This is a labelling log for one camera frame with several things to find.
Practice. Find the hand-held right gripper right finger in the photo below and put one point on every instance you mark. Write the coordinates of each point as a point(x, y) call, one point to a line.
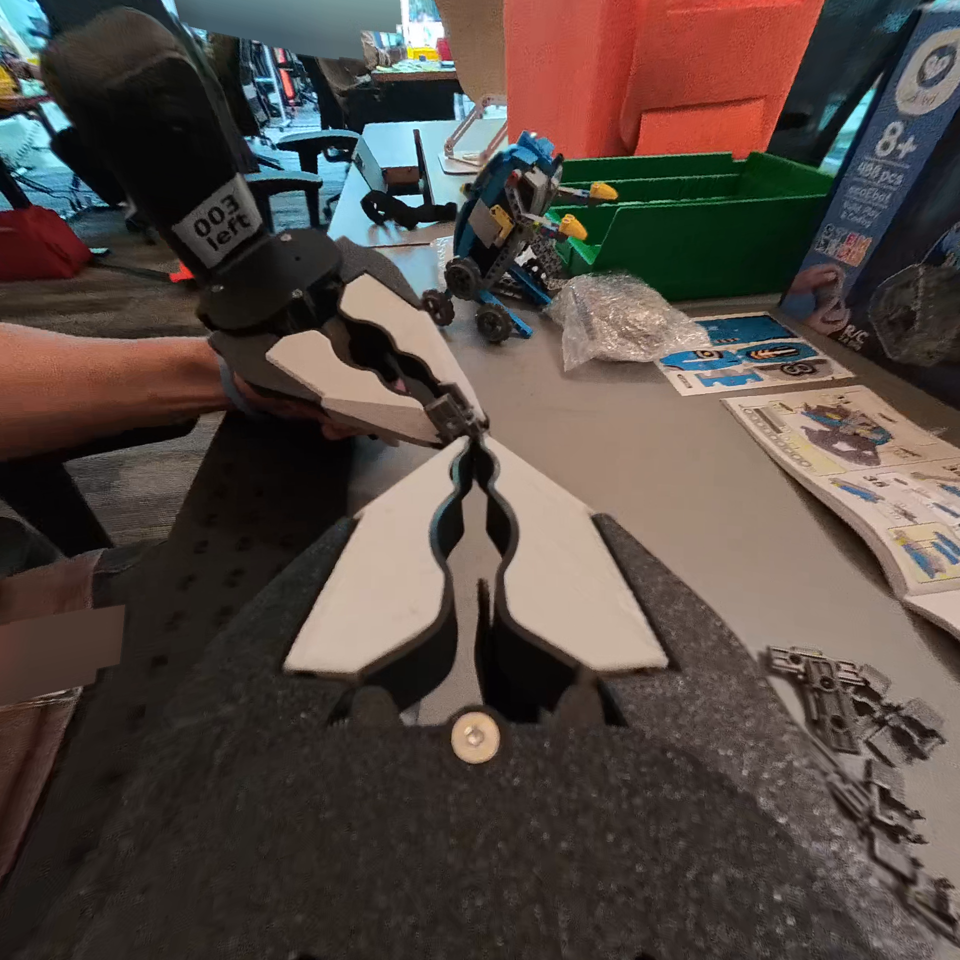
point(577, 592)

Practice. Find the blue toy robot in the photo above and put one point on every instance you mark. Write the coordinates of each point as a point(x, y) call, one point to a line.
point(510, 217)

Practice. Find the red item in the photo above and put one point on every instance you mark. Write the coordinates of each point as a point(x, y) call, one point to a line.
point(37, 240)

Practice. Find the pile of grey track links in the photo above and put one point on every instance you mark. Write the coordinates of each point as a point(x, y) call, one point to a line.
point(847, 705)

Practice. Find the blue wristband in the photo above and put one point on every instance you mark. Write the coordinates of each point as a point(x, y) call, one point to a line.
point(232, 386)

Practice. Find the bubble wrap bag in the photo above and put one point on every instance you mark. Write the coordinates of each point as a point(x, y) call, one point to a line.
point(622, 315)

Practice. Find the neighbouring grey table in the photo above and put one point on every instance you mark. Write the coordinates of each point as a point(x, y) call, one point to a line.
point(390, 150)

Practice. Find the person's left hand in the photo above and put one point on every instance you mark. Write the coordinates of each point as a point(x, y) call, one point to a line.
point(300, 416)

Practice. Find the short grey track segment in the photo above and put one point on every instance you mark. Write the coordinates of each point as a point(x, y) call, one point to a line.
point(450, 412)

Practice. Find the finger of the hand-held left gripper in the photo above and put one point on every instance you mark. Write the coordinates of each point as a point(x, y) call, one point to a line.
point(405, 315)
point(352, 397)

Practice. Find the orange chair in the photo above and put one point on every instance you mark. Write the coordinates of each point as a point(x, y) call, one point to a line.
point(660, 75)

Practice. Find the grey box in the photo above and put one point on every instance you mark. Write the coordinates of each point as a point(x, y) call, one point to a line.
point(375, 161)

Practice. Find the instruction booklet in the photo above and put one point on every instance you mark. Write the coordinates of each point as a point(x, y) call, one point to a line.
point(847, 450)

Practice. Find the black plastic bracket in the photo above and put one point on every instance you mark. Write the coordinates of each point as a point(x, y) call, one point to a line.
point(405, 210)

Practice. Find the dark blue robot kit box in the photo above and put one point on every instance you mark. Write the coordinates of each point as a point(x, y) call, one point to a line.
point(885, 225)

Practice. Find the blue sticker sheet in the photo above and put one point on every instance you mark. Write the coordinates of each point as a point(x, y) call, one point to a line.
point(750, 352)

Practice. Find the black perforated pad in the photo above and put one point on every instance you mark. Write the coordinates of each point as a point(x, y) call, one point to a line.
point(247, 510)

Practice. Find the black office chair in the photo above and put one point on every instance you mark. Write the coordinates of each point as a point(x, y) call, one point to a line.
point(315, 150)

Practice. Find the grey desk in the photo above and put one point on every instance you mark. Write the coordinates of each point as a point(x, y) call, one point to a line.
point(675, 487)

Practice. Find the green plastic bin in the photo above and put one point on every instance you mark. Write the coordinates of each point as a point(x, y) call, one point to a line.
point(712, 240)

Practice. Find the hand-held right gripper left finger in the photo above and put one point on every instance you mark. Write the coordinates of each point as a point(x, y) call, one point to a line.
point(375, 592)

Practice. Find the person's left forearm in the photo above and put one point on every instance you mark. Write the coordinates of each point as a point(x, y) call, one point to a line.
point(97, 390)

